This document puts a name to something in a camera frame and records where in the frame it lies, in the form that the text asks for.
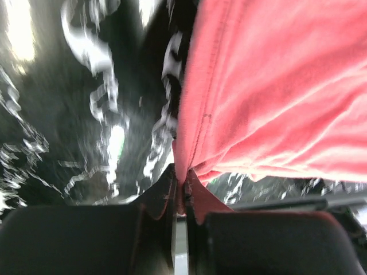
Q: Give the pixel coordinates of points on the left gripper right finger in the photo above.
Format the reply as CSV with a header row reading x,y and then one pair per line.
x,y
295,238

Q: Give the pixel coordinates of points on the red t shirt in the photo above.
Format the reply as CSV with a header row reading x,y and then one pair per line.
x,y
275,88

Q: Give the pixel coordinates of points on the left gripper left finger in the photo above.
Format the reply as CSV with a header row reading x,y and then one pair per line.
x,y
135,238

